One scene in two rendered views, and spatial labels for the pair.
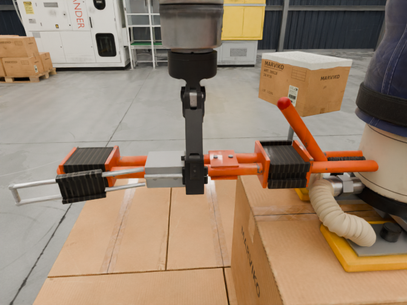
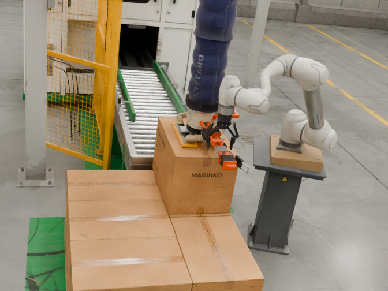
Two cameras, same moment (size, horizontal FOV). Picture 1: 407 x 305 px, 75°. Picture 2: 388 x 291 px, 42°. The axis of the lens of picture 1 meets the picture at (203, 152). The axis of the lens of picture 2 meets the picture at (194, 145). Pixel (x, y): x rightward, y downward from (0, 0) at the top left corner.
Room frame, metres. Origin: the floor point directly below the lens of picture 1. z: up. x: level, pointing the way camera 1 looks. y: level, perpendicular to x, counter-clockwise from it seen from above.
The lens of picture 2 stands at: (1.17, 2.50, 2.26)
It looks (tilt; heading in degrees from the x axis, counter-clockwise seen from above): 25 degrees down; 256
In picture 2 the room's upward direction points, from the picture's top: 9 degrees clockwise
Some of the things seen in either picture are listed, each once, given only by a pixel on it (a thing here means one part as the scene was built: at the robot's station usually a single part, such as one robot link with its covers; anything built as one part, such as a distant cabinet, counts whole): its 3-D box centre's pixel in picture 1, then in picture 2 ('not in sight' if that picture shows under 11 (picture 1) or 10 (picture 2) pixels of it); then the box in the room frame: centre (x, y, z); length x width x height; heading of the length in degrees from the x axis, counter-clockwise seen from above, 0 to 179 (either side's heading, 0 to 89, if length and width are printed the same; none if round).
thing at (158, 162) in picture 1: (166, 168); (221, 151); (0.42, 0.07, 1.07); 0.07 x 0.07 x 0.04; 3
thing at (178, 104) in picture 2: not in sight; (172, 88); (0.31, -2.30, 0.60); 1.60 x 0.10 x 0.09; 94
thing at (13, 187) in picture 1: (116, 184); (235, 157); (0.36, 0.14, 1.08); 0.31 x 0.03 x 0.05; 106
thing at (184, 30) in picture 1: (191, 29); (226, 108); (0.42, 0.02, 1.31); 0.09 x 0.09 x 0.06
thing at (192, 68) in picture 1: (192, 80); (223, 120); (0.42, 0.02, 1.23); 0.08 x 0.07 x 0.09; 2
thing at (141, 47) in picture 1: (154, 55); not in sight; (7.82, 1.37, 0.32); 1.25 x 0.52 x 0.63; 94
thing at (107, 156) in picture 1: (92, 166); (227, 161); (0.42, 0.20, 1.08); 0.08 x 0.07 x 0.05; 93
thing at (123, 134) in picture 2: not in sight; (116, 108); (0.88, -1.91, 0.50); 2.31 x 0.05 x 0.19; 94
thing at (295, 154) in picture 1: (280, 163); (211, 134); (0.43, -0.15, 1.08); 0.10 x 0.08 x 0.06; 3
